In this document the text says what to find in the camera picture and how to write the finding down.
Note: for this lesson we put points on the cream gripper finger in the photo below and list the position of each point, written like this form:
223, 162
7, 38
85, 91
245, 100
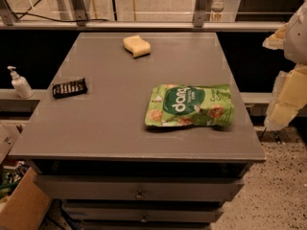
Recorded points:
276, 40
289, 95

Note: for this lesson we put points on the green rice chip bag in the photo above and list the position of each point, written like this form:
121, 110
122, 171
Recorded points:
181, 105

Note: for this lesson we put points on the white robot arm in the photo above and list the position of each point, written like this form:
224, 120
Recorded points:
295, 41

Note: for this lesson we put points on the yellow sponge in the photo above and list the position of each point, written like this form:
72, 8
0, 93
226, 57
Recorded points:
137, 46

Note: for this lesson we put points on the grey drawer cabinet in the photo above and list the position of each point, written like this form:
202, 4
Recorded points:
103, 132

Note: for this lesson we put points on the black snack bar wrapper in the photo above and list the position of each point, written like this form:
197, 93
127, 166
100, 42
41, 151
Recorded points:
69, 89

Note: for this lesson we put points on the middle grey drawer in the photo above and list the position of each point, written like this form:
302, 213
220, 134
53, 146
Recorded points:
143, 212

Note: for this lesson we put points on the grey drawer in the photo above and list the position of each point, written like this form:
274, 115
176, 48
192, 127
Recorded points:
139, 188
143, 212

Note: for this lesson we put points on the top grey drawer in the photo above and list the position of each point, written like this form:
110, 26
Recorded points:
139, 188

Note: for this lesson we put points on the white pump dispenser bottle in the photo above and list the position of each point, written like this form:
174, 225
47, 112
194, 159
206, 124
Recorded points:
20, 84

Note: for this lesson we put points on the cardboard box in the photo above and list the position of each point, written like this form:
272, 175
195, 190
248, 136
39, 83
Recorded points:
26, 207

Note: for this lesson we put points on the metal railing frame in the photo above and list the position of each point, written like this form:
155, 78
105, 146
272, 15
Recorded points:
147, 15

